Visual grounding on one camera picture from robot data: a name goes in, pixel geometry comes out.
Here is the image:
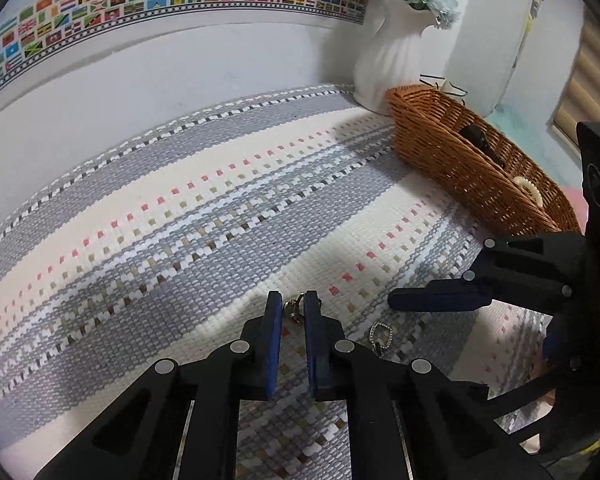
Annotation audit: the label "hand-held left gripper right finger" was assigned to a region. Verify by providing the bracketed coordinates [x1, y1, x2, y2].
[302, 291, 556, 480]

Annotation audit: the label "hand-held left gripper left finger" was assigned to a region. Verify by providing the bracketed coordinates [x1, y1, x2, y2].
[32, 290, 284, 480]

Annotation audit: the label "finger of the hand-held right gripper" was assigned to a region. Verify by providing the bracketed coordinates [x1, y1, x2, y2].
[484, 309, 584, 419]
[387, 232, 588, 313]

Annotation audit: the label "gold earring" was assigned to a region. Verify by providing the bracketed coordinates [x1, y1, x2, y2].
[285, 296, 306, 326]

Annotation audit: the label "cream beaded bracelet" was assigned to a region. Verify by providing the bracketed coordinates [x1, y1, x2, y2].
[511, 176, 546, 207]

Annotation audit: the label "brown wicker basket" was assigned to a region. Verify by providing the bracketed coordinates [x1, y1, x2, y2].
[385, 85, 583, 241]

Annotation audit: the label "small crystal earring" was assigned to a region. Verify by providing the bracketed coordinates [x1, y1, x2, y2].
[369, 321, 393, 356]

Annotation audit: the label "dark hair clip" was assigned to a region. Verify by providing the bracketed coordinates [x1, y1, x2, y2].
[460, 125, 508, 171]

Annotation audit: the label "pastel play mat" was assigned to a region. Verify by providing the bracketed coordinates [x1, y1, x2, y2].
[487, 95, 588, 226]

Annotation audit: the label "striped woven mat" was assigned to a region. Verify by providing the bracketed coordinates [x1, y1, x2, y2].
[0, 82, 561, 480]

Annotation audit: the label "beige window blind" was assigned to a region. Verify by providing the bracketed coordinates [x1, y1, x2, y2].
[552, 7, 600, 161]

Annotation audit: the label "black metal hairpins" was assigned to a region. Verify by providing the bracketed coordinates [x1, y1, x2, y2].
[420, 74, 468, 98]

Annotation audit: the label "white ribbed vase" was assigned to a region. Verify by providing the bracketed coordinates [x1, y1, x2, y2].
[352, 0, 436, 116]

